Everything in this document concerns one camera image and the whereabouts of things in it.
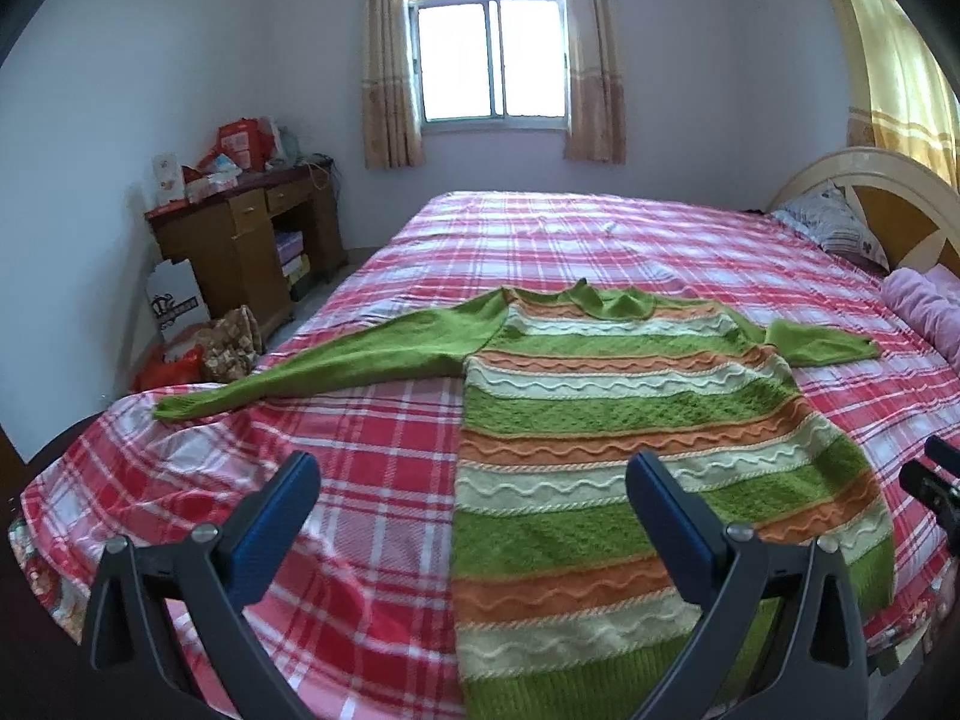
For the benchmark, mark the left beige curtain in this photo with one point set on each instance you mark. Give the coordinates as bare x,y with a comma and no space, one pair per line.
391,123

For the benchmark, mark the brown wooden desk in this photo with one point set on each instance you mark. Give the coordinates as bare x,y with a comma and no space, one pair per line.
231,239

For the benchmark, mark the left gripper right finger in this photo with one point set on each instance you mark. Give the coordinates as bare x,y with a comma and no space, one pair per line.
813,661

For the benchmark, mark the red gift box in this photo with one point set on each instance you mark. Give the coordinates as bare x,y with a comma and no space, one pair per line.
247,142

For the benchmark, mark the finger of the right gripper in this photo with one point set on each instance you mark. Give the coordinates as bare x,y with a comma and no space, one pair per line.
942,453
933,491

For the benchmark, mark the pink folded blanket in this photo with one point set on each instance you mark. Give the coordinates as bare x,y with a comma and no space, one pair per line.
928,302

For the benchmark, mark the grey patterned pillow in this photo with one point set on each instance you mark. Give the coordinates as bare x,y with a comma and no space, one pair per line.
823,216

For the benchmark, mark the window with metal frame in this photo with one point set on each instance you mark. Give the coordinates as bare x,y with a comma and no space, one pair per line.
490,64

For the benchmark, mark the yellow side curtain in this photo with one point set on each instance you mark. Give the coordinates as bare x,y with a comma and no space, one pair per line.
900,98

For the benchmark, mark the cream wooden headboard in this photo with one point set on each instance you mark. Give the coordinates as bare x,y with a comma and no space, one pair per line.
913,213

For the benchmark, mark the brown patterned bag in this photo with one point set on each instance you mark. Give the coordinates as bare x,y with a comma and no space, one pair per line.
231,346

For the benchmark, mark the red white plaid bedsheet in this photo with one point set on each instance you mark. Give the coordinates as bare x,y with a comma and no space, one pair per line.
360,618

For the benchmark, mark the red plastic bag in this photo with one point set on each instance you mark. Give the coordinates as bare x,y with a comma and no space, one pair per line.
158,372

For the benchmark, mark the green orange striped knit sweater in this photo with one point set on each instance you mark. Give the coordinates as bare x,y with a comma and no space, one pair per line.
562,604

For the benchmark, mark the right beige curtain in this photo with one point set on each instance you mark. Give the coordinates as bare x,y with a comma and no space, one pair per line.
596,114

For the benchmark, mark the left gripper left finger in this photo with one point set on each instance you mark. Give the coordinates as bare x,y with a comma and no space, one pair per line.
132,663

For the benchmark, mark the beige curtain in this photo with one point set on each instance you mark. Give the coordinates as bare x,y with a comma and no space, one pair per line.
391,123
596,114

